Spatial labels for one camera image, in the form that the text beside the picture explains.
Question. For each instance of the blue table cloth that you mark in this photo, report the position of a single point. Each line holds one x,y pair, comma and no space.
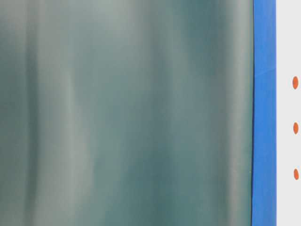
264,174

